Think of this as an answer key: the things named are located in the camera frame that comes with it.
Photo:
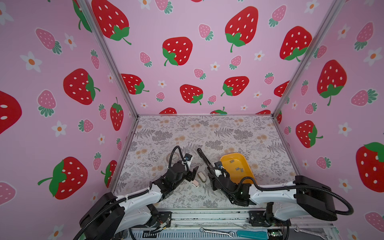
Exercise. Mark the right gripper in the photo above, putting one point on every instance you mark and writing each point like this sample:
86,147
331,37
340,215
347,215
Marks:
212,178

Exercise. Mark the black stapler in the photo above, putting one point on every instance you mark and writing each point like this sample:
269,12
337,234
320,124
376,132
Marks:
204,158

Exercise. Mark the clear tape roll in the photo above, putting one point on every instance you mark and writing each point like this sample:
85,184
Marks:
175,158

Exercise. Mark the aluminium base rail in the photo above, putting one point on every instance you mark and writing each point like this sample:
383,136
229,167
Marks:
185,224

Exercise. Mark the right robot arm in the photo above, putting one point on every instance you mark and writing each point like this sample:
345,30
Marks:
301,197

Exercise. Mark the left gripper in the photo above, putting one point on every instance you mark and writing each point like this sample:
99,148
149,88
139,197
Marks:
191,174

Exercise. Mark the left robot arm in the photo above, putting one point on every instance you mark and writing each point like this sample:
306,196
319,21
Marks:
112,215

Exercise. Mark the silver wrench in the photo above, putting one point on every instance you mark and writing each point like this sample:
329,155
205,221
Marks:
321,235
230,234

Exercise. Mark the yellow plastic tray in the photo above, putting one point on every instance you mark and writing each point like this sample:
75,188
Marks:
240,162

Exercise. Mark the teal handled tool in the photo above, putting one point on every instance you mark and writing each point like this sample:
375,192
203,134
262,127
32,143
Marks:
258,235

